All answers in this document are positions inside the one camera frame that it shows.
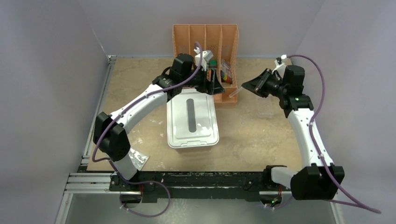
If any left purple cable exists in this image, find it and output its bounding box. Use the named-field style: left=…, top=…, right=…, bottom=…
left=92, top=42, right=203, bottom=186

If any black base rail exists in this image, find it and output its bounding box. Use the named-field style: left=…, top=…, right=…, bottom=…
left=109, top=171, right=291, bottom=204

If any colourful item packet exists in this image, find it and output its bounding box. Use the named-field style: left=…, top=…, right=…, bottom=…
left=220, top=59, right=233, bottom=84

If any aluminium frame rail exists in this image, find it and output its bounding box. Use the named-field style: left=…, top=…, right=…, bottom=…
left=64, top=173, right=120, bottom=194

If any plastic packet with red label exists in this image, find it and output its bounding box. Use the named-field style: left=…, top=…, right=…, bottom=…
left=128, top=148, right=150, bottom=171

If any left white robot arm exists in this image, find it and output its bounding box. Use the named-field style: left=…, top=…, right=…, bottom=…
left=93, top=50, right=225, bottom=191

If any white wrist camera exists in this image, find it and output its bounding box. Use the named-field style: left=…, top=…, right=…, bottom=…
left=194, top=47, right=213, bottom=71
left=273, top=55, right=287, bottom=75

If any orange plastic file organizer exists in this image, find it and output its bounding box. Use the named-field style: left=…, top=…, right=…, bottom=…
left=172, top=24, right=239, bottom=105

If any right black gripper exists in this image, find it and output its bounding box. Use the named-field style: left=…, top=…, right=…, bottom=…
left=243, top=69, right=289, bottom=99

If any clear dropper with blue band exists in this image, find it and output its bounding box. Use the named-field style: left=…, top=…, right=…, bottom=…
left=229, top=87, right=243, bottom=98

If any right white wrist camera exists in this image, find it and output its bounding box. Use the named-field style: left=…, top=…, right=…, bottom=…
left=273, top=55, right=287, bottom=75

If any white plastic bin lid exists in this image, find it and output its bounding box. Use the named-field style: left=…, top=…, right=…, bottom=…
left=167, top=88, right=219, bottom=149

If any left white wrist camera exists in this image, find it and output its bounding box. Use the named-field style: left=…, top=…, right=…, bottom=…
left=194, top=47, right=213, bottom=71

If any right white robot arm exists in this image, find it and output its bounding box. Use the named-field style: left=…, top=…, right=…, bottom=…
left=241, top=65, right=345, bottom=200

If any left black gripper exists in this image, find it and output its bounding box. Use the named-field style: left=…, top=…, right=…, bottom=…
left=181, top=65, right=224, bottom=95

